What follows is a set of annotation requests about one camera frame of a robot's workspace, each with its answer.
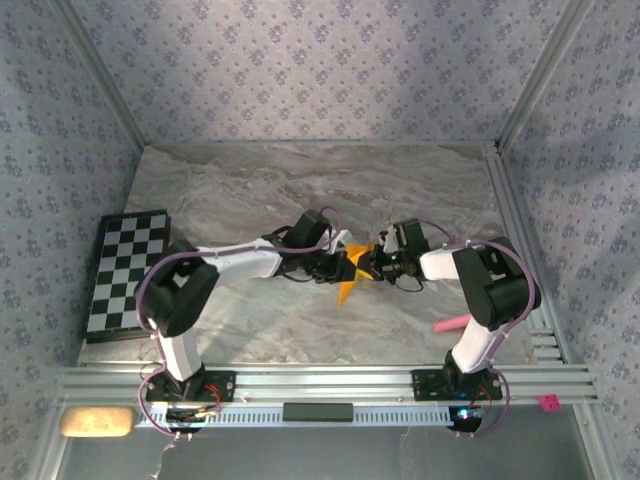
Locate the black and white chessboard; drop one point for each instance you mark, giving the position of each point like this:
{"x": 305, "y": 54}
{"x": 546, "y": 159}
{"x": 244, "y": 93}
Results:
{"x": 115, "y": 280}

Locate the black controller board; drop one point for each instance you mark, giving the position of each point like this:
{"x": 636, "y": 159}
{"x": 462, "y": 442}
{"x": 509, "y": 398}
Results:
{"x": 465, "y": 417}
{"x": 182, "y": 415}

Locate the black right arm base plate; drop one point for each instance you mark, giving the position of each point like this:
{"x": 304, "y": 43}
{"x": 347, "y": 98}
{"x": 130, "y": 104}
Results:
{"x": 427, "y": 385}

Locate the tan sponge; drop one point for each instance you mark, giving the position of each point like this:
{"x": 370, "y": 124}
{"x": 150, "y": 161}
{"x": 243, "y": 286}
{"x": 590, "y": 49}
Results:
{"x": 97, "y": 421}

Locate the aluminium frame leg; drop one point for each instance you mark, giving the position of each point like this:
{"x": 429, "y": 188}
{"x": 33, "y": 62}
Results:
{"x": 48, "y": 445}
{"x": 597, "y": 445}

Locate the wide aluminium extrusion rail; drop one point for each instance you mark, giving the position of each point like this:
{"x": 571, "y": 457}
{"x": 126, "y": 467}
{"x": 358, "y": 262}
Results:
{"x": 320, "y": 382}

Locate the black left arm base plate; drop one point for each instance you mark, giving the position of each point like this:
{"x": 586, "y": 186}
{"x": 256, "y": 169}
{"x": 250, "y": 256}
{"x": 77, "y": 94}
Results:
{"x": 222, "y": 387}

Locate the black rectangular bar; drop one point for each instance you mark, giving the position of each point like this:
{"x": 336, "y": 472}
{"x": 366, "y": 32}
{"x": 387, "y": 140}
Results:
{"x": 317, "y": 412}

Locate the pink tube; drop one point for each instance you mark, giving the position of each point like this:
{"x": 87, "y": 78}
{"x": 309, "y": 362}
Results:
{"x": 450, "y": 325}

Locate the aluminium frame post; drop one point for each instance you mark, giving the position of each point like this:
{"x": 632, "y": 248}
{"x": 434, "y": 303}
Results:
{"x": 104, "y": 75}
{"x": 544, "y": 75}

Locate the orange paper sheet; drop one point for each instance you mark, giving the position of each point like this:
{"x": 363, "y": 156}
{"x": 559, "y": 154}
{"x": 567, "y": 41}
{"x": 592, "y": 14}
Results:
{"x": 346, "y": 292}

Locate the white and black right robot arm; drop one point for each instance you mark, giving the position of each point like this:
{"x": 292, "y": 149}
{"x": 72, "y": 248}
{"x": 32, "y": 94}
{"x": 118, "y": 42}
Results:
{"x": 475, "y": 350}

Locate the magenta cube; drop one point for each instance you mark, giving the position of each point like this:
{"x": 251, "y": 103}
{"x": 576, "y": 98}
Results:
{"x": 550, "y": 403}

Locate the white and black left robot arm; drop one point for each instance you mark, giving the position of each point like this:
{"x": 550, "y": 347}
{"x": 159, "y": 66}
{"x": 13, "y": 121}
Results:
{"x": 245, "y": 260}

